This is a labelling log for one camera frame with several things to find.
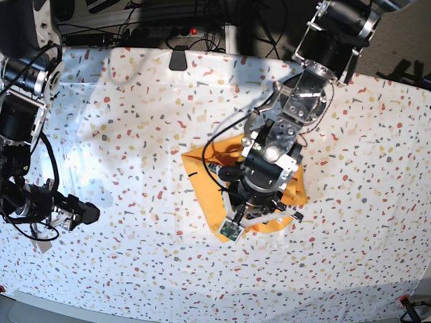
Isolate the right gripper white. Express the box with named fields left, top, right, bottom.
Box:
left=30, top=193, right=100, bottom=254

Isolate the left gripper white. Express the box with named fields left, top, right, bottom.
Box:
left=215, top=164, right=304, bottom=242

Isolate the yellow T-shirt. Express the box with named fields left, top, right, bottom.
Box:
left=181, top=135, right=308, bottom=242

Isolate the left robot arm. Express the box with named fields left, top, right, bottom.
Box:
left=205, top=1, right=409, bottom=241

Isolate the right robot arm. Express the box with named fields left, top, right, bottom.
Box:
left=1, top=1, right=100, bottom=245

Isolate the terrazzo pattern tablecloth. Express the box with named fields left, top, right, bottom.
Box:
left=1, top=48, right=430, bottom=322

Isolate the black table clamp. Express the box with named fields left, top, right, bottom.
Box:
left=169, top=45, right=188, bottom=71

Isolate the black power strip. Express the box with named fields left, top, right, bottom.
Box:
left=124, top=26, right=205, bottom=38

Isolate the aluminium frame post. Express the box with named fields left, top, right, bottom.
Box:
left=224, top=24, right=240, bottom=55

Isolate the red-handled clamp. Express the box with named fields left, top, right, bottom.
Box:
left=399, top=295, right=422, bottom=323

